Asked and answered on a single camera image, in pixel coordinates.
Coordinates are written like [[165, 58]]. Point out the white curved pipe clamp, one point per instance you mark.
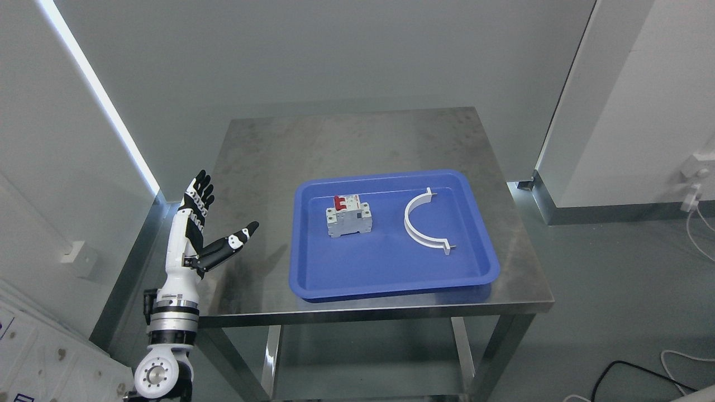
[[419, 224]]

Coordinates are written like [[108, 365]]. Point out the stainless steel table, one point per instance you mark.
[[262, 162]]

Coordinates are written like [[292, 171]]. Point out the white red circuit breaker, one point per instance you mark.
[[348, 215]]

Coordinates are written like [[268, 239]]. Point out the white wall socket with plug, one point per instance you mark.
[[697, 169]]

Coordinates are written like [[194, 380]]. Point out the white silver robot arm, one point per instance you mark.
[[166, 372]]

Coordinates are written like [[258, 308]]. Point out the blue plastic tray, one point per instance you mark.
[[385, 261]]

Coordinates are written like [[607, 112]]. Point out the white labelled sign panel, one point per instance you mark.
[[42, 360]]

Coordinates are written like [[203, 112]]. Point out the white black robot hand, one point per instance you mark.
[[188, 259]]

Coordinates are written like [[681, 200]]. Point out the white wall box left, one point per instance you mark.
[[81, 260]]

